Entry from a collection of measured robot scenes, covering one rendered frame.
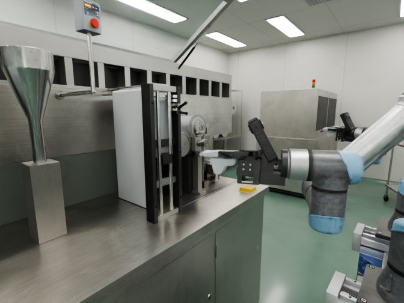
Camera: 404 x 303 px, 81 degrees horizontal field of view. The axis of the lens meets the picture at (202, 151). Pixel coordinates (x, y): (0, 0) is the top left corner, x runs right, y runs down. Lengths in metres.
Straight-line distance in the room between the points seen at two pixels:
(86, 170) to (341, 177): 1.09
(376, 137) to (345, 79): 4.87
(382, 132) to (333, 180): 0.21
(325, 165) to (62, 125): 1.06
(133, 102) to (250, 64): 5.34
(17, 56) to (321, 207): 0.92
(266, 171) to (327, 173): 0.13
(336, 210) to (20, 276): 0.83
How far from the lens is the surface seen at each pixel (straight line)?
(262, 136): 0.58
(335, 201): 0.61
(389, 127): 0.75
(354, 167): 0.60
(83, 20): 0.98
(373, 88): 5.53
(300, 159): 0.58
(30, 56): 0.92
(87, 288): 0.75
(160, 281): 0.93
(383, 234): 1.33
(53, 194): 0.98
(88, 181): 1.32
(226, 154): 0.57
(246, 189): 1.34
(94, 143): 1.30
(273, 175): 0.59
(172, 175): 1.01
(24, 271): 0.90
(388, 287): 0.94
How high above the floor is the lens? 1.34
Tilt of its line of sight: 10 degrees down
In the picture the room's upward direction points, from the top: straight up
